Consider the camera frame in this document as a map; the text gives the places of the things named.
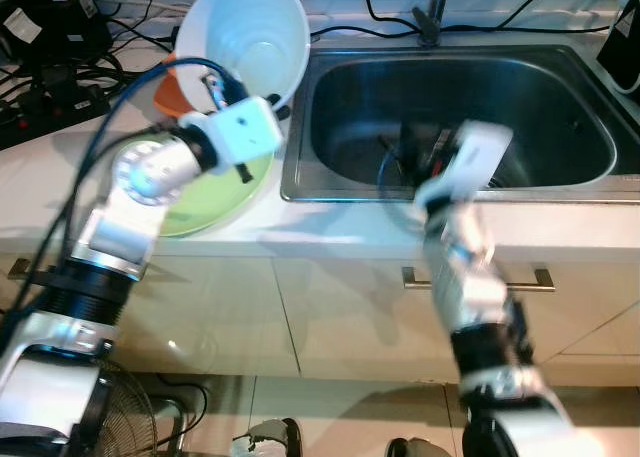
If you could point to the dark metal faucet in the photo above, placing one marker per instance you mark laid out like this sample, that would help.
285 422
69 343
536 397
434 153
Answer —
430 22

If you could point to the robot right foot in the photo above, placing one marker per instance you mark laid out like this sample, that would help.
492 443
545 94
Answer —
410 449

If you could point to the cream kitchen base cabinet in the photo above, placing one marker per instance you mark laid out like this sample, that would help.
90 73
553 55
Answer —
340 317

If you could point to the light green plate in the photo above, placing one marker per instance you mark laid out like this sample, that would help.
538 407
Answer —
215 205

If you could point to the black power strip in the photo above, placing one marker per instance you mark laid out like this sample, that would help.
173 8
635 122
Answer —
45 112

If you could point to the orange plate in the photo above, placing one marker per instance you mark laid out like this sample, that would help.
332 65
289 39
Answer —
175 102

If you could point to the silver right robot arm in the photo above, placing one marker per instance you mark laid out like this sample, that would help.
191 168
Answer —
470 277

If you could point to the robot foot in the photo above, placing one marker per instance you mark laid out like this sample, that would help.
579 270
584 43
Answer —
410 449
265 439

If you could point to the black appliance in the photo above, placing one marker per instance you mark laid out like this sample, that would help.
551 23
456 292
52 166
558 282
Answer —
622 37

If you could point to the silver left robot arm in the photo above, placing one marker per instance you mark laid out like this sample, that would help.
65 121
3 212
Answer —
140 177

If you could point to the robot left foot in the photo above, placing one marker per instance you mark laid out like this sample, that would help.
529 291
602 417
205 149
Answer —
265 439

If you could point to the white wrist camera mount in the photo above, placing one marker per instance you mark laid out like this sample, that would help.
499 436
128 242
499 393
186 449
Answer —
470 162
245 132

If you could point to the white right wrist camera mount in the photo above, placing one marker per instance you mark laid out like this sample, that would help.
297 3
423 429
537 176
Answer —
470 162

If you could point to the white bowl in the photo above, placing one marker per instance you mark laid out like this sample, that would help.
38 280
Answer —
250 32

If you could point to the black charger box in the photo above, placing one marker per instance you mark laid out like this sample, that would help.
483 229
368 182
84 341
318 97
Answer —
55 27

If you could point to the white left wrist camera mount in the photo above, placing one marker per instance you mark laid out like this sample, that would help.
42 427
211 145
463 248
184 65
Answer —
245 132

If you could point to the stainless steel sink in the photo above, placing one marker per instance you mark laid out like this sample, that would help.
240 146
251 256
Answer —
560 107

